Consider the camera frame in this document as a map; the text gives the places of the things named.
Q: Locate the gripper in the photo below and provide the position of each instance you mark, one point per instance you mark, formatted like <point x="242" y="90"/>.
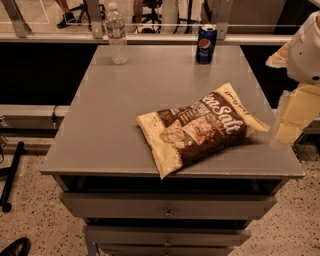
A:
<point x="305" y="56"/>

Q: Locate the clear plastic water bottle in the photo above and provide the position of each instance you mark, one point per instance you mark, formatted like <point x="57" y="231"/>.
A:
<point x="116" y="34"/>

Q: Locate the middle grey drawer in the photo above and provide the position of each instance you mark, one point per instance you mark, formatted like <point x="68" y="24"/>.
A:
<point x="167" y="237"/>

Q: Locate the blue pepsi can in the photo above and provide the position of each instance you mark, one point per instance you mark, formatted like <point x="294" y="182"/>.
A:
<point x="207" y="36"/>

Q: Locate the black stand leg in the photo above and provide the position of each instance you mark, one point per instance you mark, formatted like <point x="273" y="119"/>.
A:
<point x="9" y="174"/>

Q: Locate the black sneaker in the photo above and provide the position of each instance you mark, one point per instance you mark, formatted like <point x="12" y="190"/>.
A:
<point x="67" y="19"/>

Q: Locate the grey drawer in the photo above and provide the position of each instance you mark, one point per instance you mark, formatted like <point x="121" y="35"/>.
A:
<point x="117" y="250"/>
<point x="168" y="206"/>
<point x="167" y="237"/>

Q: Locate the black office chair base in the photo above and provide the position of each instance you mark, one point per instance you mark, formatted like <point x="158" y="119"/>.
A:
<point x="154" y="17"/>

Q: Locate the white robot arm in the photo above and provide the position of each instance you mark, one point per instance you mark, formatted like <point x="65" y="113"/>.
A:
<point x="301" y="59"/>

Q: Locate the brown sea salt chip bag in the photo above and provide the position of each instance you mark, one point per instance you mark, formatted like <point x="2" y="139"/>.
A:
<point x="179" y="137"/>

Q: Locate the bottom grey drawer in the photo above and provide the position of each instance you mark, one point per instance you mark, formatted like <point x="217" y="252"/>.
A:
<point x="117" y="250"/>

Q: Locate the top grey drawer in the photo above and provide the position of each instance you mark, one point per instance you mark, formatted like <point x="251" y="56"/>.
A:
<point x="168" y="206"/>

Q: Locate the black shoe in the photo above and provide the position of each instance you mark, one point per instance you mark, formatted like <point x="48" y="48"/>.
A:
<point x="19" y="247"/>

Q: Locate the grey drawer cabinet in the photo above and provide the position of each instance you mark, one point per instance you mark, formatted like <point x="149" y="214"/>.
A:
<point x="100" y="148"/>

